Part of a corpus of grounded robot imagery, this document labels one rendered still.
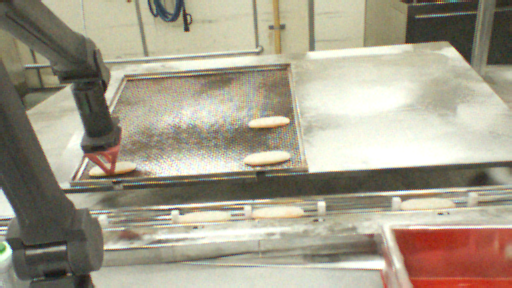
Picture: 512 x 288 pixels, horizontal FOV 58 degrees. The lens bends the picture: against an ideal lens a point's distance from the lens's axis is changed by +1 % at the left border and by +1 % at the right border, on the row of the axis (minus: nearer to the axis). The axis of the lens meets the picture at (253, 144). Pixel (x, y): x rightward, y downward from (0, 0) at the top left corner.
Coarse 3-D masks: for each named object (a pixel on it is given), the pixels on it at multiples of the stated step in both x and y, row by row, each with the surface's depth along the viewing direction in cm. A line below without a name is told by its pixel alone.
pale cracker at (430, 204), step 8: (408, 200) 87; (416, 200) 86; (424, 200) 86; (432, 200) 86; (440, 200) 86; (448, 200) 86; (408, 208) 85; (416, 208) 84; (424, 208) 84; (432, 208) 84; (440, 208) 84; (448, 208) 84
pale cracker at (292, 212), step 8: (264, 208) 88; (272, 208) 87; (280, 208) 87; (288, 208) 87; (296, 208) 87; (256, 216) 86; (264, 216) 85; (272, 216) 85; (280, 216) 85; (288, 216) 85; (296, 216) 85
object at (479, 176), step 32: (64, 96) 176; (64, 128) 145; (0, 192) 110; (96, 192) 106; (128, 192) 105; (160, 192) 104; (192, 192) 103; (224, 192) 102; (256, 192) 101; (288, 192) 100; (320, 192) 99; (352, 192) 98; (128, 224) 93; (288, 256) 80; (320, 256) 80; (352, 256) 79
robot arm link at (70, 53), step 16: (0, 0) 51; (16, 0) 54; (32, 0) 60; (0, 16) 55; (16, 16) 56; (32, 16) 59; (48, 16) 65; (16, 32) 60; (32, 32) 61; (48, 32) 64; (64, 32) 71; (32, 48) 68; (48, 48) 68; (64, 48) 71; (80, 48) 77; (64, 64) 77; (80, 64) 78
